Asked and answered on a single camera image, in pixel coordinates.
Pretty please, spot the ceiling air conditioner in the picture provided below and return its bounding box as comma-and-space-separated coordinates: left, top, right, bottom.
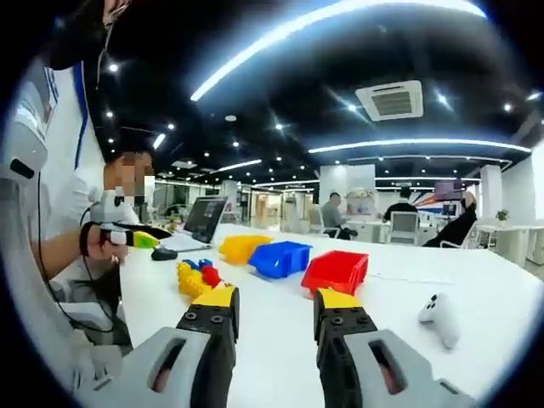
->
355, 79, 425, 122

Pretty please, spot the white office chair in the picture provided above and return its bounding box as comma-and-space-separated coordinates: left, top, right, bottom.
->
389, 211, 422, 247

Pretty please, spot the yellow plastic bin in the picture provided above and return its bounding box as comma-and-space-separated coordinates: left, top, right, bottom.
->
218, 235, 274, 266

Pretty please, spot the black device cable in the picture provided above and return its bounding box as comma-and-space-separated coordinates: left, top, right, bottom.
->
35, 169, 119, 335

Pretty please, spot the red toy block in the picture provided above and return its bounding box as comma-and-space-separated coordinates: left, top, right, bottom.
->
200, 265, 224, 286

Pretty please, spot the open laptop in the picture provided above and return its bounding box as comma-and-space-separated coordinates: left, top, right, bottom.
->
161, 195, 231, 252

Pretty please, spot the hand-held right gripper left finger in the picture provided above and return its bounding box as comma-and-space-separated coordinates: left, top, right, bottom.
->
121, 285, 240, 408

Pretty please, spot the purple wall screen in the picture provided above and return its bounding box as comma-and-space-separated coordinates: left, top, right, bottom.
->
434, 180, 464, 201

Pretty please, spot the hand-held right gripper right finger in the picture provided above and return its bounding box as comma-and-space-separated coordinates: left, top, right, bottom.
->
314, 287, 479, 408

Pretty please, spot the blue toy block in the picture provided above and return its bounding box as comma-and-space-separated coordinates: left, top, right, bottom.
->
183, 257, 214, 273

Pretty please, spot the yellow toy block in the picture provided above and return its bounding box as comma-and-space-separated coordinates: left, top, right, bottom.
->
176, 261, 214, 297

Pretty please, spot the long curved ceiling light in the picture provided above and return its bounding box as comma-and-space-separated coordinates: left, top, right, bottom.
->
190, 0, 488, 102
308, 138, 533, 156

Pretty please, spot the person's left hand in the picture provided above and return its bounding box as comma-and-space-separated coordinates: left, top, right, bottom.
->
79, 221, 129, 265

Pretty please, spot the grey chest-worn device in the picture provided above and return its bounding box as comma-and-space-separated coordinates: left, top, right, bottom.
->
0, 122, 48, 180

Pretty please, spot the white game controller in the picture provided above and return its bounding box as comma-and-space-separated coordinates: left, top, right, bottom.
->
417, 292, 462, 350

